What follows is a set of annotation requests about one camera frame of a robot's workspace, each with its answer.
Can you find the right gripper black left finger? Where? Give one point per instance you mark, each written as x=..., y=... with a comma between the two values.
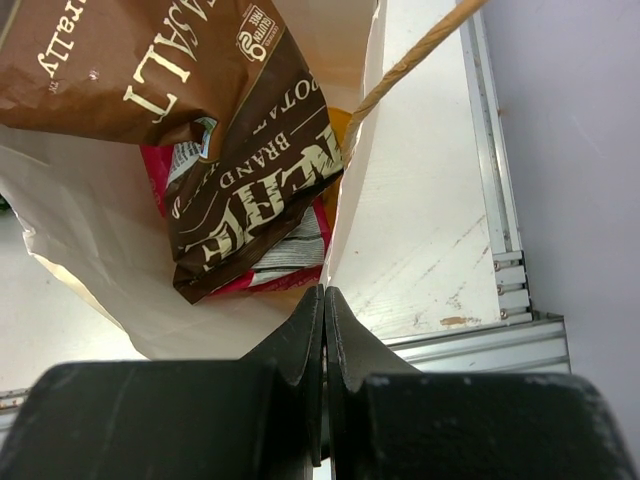
x=258, y=417

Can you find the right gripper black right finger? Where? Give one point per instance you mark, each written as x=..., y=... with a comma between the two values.
x=388, y=420

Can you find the pink snack bag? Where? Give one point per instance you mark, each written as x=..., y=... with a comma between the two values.
x=295, y=261

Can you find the white paper bag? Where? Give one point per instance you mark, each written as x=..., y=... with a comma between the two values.
x=411, y=248

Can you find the orange Lot 100 gummy bag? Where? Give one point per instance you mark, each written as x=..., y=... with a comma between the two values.
x=339, y=120

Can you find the brown Kettle chips bag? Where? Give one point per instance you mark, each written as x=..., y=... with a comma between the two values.
x=223, y=84

